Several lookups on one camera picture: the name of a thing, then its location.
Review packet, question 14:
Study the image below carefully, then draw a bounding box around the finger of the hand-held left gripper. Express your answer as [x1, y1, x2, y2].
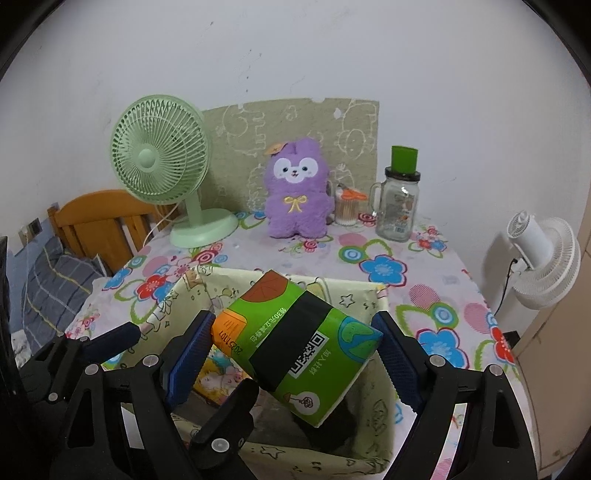
[21, 322, 141, 408]
[188, 381, 260, 480]

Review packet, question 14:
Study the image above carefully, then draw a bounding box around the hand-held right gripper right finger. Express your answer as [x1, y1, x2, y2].
[372, 311, 542, 480]

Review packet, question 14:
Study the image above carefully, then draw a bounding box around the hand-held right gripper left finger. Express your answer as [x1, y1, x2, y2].
[55, 310, 217, 480]

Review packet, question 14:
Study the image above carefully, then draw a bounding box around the yellow printed fabric basket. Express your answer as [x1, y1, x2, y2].
[152, 265, 402, 478]

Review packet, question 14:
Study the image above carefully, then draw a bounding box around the green tissue pack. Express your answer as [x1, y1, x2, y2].
[210, 270, 384, 428]

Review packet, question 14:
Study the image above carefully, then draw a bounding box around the cartoon printed tissue pack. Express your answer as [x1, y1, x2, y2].
[194, 346, 257, 404]

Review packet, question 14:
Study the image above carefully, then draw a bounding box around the blue bed sheet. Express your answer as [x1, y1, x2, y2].
[9, 231, 51, 333]

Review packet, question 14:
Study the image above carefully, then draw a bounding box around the grey plaid pillow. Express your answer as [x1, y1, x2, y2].
[21, 237, 109, 337]

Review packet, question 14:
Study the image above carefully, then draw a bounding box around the floral tablecloth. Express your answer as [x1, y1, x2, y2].
[65, 210, 522, 480]

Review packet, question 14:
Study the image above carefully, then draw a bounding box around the wooden bed headboard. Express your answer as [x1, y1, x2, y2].
[47, 189, 185, 278]

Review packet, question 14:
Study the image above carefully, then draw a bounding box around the glass jar with green lid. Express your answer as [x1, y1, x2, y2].
[369, 145, 422, 243]

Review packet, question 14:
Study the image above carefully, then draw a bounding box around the clear cotton swab jar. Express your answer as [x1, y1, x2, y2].
[333, 185, 366, 227]

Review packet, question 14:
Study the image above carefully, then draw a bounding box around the purple plush bunny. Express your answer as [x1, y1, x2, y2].
[264, 137, 335, 240]

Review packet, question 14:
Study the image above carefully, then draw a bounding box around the white standing fan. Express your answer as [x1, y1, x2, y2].
[505, 210, 581, 310]

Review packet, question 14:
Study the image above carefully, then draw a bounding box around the green desk fan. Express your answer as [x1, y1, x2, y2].
[109, 95, 238, 250]

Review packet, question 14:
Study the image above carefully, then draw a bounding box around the green printed board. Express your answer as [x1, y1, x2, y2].
[203, 97, 380, 215]

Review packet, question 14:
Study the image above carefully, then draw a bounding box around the wall socket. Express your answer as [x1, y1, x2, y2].
[18, 219, 42, 243]

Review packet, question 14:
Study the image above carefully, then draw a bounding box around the white fan cable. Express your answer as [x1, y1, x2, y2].
[142, 203, 180, 246]

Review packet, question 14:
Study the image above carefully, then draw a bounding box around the black fan cable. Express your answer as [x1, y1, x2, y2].
[496, 256, 517, 315]

